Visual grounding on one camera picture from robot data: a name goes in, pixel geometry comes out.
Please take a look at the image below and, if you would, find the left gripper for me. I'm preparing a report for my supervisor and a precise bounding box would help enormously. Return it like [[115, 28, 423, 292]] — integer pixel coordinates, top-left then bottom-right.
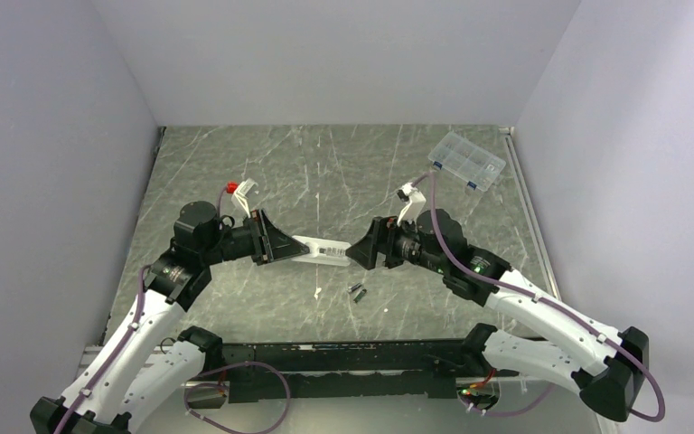
[[201, 207, 308, 265]]

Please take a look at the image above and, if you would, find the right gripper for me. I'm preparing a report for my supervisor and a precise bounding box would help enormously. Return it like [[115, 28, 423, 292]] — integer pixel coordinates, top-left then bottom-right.
[[345, 212, 447, 275]]

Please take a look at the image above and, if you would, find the white remote control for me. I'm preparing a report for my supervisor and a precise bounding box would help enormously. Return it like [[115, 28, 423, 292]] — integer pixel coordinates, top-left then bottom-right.
[[292, 235, 351, 267]]

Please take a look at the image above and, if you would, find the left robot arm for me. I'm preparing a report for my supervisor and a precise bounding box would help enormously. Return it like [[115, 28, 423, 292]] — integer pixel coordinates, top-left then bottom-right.
[[30, 201, 310, 433]]

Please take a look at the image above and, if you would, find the clear plastic organizer box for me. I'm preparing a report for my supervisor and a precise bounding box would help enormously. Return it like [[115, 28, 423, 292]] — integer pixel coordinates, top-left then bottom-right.
[[427, 132, 506, 192]]

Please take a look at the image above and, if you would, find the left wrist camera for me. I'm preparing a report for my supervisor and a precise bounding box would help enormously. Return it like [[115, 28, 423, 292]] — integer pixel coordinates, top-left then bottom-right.
[[226, 178, 258, 218]]

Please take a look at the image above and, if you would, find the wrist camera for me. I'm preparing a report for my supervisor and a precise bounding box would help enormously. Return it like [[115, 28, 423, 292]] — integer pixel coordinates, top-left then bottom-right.
[[226, 178, 258, 218], [397, 183, 427, 223]]

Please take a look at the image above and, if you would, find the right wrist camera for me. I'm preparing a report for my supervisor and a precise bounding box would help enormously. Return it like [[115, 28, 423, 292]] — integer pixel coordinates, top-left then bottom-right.
[[397, 183, 427, 223]]

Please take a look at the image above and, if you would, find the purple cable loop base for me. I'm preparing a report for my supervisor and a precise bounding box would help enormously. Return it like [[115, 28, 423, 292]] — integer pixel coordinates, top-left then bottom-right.
[[183, 361, 291, 434]]

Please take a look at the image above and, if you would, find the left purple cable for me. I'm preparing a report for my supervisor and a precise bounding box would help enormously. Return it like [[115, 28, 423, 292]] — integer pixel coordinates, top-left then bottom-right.
[[50, 265, 152, 434]]

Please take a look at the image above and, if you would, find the purple cable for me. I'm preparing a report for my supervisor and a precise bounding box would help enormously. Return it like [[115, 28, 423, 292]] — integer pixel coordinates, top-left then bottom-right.
[[409, 170, 667, 423], [50, 265, 152, 434]]

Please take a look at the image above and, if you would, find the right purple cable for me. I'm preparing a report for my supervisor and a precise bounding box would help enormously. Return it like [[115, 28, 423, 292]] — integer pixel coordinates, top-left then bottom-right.
[[409, 170, 667, 423]]

